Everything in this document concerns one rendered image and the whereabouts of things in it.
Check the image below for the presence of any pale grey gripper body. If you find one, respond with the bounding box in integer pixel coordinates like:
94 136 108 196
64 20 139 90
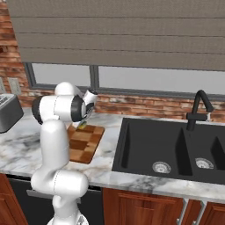
84 102 96 120

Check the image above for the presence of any yellow green sponge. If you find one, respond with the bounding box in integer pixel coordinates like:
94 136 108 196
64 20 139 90
76 120 88 131

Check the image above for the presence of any checkered wooden cutting board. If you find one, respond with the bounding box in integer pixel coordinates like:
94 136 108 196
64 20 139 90
66 124 105 164

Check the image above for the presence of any grey framed window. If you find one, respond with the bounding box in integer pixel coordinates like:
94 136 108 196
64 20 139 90
24 62 225 102

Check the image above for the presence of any black double sink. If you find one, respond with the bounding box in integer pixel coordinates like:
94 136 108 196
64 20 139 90
111 117 225 186

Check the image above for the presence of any grey toaster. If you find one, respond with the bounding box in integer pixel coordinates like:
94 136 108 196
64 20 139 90
0 93 25 134

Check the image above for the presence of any grey window blind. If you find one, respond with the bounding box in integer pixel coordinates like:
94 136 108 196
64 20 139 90
5 0 225 72

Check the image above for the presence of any black tap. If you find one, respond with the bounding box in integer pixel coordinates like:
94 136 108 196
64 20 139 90
185 89 215 132

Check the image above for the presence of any brown wooden cupboard door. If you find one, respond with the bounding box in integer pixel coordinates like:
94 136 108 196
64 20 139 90
199 201 225 225
102 187 185 225
180 199 203 225
0 172 29 225

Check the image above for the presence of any black dishwasher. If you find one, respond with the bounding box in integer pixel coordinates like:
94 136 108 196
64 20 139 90
6 175 105 225

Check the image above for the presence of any grey wall outlet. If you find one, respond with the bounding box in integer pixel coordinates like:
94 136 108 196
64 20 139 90
7 76 22 97
0 76 6 95

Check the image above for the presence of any grey dishwasher handle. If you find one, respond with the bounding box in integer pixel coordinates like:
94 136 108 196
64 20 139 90
25 189 82 205

